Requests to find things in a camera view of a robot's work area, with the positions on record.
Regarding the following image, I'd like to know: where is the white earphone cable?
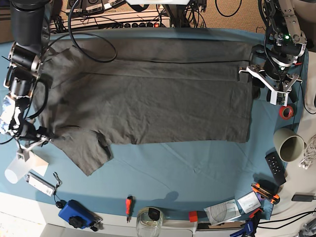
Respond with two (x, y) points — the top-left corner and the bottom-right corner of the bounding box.
(298, 134), (316, 170)

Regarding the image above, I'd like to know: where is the dark grey T-shirt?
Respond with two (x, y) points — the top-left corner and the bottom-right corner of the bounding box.
(33, 39), (253, 175)

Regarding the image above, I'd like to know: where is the orange handled screwdriver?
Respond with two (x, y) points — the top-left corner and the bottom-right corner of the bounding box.
(125, 196), (133, 223)

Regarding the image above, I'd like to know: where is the white paper sheet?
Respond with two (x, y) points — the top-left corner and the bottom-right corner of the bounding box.
(28, 151), (49, 177)

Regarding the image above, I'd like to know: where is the black power strip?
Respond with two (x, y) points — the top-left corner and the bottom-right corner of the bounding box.
(115, 19), (170, 28)

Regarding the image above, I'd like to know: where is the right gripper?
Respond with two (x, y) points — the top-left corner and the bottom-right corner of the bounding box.
(9, 120), (52, 147)

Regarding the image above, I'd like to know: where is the black remote control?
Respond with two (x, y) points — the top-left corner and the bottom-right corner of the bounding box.
(265, 151), (286, 186)

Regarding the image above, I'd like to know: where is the white labelled box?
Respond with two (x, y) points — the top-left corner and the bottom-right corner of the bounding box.
(25, 172), (55, 197)

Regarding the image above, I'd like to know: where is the clear glass jar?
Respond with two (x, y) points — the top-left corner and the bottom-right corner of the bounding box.
(136, 207), (164, 237)

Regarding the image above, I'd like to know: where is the white card packet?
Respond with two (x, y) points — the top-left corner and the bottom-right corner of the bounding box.
(237, 191), (261, 213)

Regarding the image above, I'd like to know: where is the black lanyard cord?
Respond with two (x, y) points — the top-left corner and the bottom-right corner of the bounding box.
(52, 172), (65, 209)

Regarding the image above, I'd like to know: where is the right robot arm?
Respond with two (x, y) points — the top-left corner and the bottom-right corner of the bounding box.
(0, 0), (53, 148)

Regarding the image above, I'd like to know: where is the beige ceramic mug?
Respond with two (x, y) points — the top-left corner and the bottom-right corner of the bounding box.
(273, 128), (307, 162)

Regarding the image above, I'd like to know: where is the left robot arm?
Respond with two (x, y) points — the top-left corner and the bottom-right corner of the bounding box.
(252, 0), (307, 83)

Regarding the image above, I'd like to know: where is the folded paper leaflet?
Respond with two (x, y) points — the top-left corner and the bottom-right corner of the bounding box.
(204, 199), (241, 225)

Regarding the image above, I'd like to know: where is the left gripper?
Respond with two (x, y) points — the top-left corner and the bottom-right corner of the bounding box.
(251, 55), (295, 83)

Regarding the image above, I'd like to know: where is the blue black clamp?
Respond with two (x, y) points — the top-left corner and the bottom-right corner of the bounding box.
(230, 208), (263, 237)

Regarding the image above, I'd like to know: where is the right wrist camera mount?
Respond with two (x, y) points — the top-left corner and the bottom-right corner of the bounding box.
(15, 136), (50, 162)

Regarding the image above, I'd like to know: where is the translucent plastic cup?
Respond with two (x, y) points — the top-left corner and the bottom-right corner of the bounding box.
(4, 154), (34, 184)

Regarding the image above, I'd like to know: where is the black power adapter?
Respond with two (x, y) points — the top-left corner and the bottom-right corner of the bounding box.
(291, 194), (316, 202)

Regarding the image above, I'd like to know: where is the blue table cloth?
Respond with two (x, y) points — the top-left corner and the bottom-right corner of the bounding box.
(0, 27), (309, 221)

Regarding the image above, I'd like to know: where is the blue box with knob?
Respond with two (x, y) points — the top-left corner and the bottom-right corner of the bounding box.
(58, 200), (94, 229)

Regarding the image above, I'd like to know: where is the orange black utility knife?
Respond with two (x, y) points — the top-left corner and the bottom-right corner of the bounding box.
(251, 183), (280, 204)

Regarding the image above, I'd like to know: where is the small red cube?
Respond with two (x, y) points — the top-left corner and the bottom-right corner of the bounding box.
(189, 211), (198, 222)

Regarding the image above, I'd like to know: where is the red tape roll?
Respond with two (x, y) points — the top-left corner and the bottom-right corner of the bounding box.
(279, 104), (295, 120)

